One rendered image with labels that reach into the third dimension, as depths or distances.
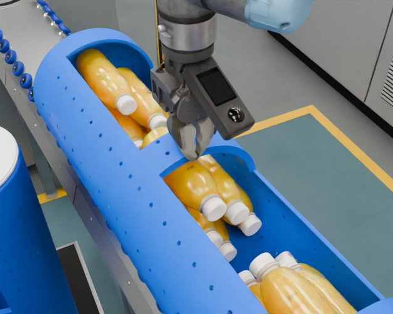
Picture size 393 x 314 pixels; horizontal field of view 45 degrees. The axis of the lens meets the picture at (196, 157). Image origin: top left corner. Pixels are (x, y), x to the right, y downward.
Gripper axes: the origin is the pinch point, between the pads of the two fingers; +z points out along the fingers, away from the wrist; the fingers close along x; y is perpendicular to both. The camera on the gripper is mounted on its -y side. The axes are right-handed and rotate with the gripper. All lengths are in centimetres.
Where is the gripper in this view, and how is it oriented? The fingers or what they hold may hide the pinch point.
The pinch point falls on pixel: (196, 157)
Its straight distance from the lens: 76.5
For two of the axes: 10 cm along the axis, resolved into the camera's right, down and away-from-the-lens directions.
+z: 0.0, 7.2, 6.9
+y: -5.3, -5.9, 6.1
